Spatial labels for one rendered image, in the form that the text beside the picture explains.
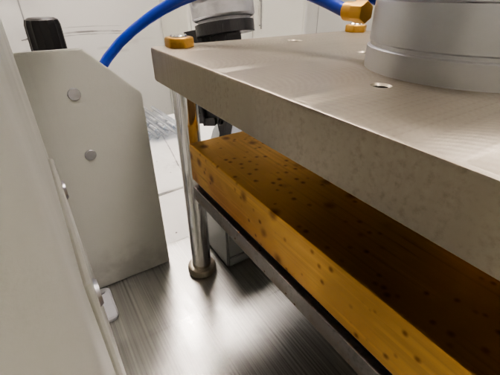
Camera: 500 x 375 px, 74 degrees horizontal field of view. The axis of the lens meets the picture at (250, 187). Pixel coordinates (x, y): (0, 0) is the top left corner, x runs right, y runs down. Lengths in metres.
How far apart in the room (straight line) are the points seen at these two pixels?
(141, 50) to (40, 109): 2.42
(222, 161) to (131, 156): 0.09
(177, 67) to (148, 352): 0.18
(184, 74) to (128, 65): 2.44
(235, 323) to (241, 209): 0.12
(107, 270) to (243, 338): 0.12
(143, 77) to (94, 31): 0.42
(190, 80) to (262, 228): 0.08
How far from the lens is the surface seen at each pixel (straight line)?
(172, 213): 0.69
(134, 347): 0.26
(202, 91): 0.16
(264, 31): 2.63
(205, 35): 0.42
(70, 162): 0.24
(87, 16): 2.53
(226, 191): 0.17
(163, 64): 0.20
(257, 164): 0.18
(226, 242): 0.28
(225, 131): 0.38
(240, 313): 0.27
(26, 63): 0.23
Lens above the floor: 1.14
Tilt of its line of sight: 31 degrees down
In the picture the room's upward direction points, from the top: straight up
